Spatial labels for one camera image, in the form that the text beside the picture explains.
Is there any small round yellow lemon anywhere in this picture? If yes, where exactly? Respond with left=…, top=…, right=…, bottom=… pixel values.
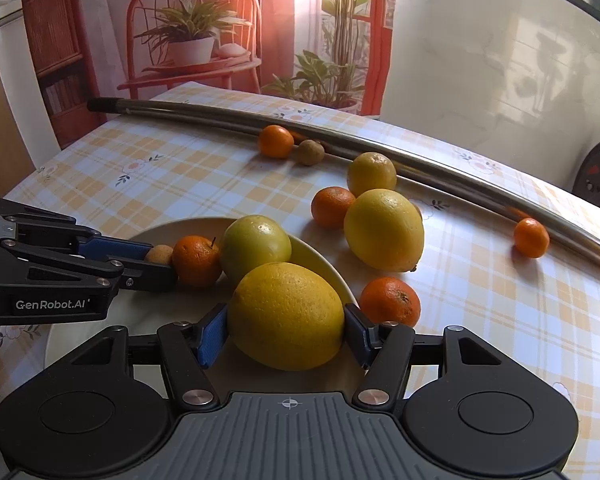
left=347, top=152, right=398, bottom=197

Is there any green apple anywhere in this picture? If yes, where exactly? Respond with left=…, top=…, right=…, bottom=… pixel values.
left=220, top=214, right=291, bottom=285

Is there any long metal pole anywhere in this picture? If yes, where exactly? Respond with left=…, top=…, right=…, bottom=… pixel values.
left=87, top=98, right=600, bottom=266

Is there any tangerine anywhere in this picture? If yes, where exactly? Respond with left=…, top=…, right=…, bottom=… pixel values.
left=171, top=235, right=222, bottom=287
left=311, top=186, right=355, bottom=230
left=513, top=217, right=550, bottom=259
left=358, top=276, right=422, bottom=327
left=258, top=125, right=294, bottom=159

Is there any printed room backdrop cloth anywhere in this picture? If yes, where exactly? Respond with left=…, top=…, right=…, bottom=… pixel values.
left=0, top=0, right=396, bottom=164

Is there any beige round plate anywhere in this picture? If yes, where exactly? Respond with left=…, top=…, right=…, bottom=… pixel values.
left=45, top=217, right=365, bottom=399

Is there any yellow plaid floral tablecloth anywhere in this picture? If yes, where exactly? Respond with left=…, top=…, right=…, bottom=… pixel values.
left=5, top=84, right=600, bottom=479

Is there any brown kiwi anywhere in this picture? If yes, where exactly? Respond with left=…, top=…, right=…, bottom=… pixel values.
left=294, top=139, right=325, bottom=167
left=145, top=244, right=173, bottom=266

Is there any large lemon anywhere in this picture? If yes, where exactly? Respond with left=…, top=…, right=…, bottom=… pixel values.
left=227, top=262, right=344, bottom=372
left=343, top=188, right=425, bottom=272

